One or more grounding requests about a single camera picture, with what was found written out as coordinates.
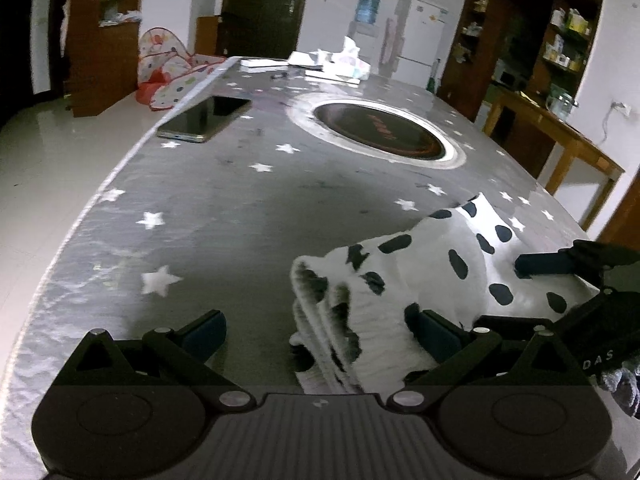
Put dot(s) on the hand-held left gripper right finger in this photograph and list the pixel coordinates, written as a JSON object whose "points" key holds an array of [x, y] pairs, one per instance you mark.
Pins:
{"points": [[437, 336]]}

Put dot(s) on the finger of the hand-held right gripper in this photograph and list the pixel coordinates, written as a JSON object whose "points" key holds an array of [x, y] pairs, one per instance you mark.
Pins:
{"points": [[550, 264], [520, 322]]}

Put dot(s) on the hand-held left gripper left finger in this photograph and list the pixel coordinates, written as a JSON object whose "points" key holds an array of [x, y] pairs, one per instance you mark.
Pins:
{"points": [[205, 334]]}

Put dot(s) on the white polka dot garment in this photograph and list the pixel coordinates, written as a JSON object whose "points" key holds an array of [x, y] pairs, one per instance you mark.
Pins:
{"points": [[435, 255]]}

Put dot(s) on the person's right hand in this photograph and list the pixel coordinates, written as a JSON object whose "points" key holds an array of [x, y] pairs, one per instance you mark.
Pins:
{"points": [[625, 390]]}

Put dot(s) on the grey star-print tablecloth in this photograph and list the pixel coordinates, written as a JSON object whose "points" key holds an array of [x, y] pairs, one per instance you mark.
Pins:
{"points": [[225, 240]]}

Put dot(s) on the wooden side table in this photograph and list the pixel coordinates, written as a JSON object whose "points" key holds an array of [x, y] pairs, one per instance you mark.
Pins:
{"points": [[575, 142]]}

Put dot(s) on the glass jar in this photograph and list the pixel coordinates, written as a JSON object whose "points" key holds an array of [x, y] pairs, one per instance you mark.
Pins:
{"points": [[562, 102]]}

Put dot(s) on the small microwave oven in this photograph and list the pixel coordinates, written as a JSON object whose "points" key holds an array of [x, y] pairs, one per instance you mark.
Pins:
{"points": [[509, 79]]}

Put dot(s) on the round built-in cooktop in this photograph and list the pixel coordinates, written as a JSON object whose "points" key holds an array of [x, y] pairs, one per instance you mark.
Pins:
{"points": [[380, 127]]}

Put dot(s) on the dark smartphone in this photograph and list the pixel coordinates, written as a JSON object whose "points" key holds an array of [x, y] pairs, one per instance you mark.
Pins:
{"points": [[205, 117]]}

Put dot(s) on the green mop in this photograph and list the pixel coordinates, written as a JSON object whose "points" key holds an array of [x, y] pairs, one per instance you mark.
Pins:
{"points": [[432, 80]]}

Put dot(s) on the large wooden shelf cabinet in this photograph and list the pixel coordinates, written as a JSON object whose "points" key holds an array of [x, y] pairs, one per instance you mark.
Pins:
{"points": [[530, 35]]}

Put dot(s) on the white refrigerator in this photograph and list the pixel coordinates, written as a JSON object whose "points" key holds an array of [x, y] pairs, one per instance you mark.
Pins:
{"points": [[422, 40]]}

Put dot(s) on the pink patterned play tent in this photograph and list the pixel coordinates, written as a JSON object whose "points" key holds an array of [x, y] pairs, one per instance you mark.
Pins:
{"points": [[170, 70]]}

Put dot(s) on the pink hanging cloth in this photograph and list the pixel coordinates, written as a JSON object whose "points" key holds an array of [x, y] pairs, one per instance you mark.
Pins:
{"points": [[388, 47]]}

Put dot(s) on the white notebook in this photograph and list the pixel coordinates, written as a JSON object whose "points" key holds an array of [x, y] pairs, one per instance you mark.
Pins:
{"points": [[262, 63]]}

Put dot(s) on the thin book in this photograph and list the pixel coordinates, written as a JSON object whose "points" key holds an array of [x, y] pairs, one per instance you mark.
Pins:
{"points": [[332, 75]]}

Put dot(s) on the white water dispenser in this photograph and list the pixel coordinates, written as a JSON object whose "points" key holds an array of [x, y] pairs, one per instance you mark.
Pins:
{"points": [[362, 42]]}

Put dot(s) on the white paper sheets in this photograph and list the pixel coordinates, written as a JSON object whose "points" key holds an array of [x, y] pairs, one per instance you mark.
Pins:
{"points": [[306, 58]]}

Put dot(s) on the wooden open shelf unit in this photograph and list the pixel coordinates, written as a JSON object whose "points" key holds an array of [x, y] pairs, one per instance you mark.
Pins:
{"points": [[100, 60]]}

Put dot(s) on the small wooden side cabinet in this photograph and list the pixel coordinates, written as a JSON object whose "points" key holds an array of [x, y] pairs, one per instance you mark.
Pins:
{"points": [[207, 35]]}

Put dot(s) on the blue water bottle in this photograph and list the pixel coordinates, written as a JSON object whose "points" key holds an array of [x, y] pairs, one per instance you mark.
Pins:
{"points": [[367, 10]]}

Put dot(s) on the dark wooden door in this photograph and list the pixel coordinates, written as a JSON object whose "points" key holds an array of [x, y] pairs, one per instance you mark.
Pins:
{"points": [[262, 5]]}

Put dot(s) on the white wall socket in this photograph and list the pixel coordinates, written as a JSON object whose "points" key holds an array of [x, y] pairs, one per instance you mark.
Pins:
{"points": [[622, 108]]}

